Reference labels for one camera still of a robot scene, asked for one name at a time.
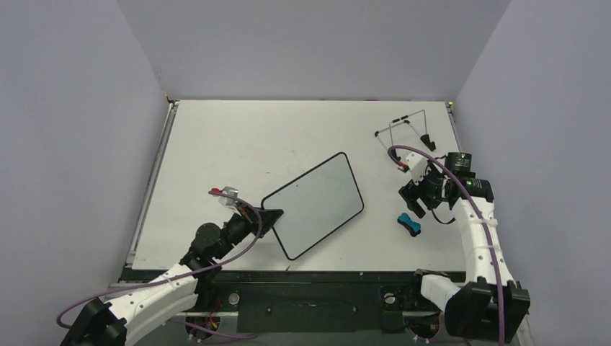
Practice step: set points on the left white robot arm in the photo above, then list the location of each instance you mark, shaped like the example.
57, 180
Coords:
126, 319

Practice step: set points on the small black-framed whiteboard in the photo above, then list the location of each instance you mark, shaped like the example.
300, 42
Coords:
315, 204

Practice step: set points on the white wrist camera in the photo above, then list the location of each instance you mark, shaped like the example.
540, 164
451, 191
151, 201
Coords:
417, 165
227, 198

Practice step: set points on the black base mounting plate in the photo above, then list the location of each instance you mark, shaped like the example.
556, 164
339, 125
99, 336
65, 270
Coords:
312, 301

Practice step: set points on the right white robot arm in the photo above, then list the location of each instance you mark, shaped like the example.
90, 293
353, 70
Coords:
490, 305

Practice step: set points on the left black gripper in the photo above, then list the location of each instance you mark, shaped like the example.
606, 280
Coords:
251, 219

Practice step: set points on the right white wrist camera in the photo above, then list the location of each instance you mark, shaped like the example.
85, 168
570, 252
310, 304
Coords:
417, 165

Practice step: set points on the blue whiteboard eraser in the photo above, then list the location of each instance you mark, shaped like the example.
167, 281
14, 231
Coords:
414, 228

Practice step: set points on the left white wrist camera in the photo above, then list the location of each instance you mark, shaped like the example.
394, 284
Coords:
227, 198

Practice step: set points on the wire whiteboard stand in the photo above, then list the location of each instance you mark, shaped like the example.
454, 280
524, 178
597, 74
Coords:
413, 126

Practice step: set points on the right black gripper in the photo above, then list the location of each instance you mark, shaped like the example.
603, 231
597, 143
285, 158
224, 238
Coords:
419, 192

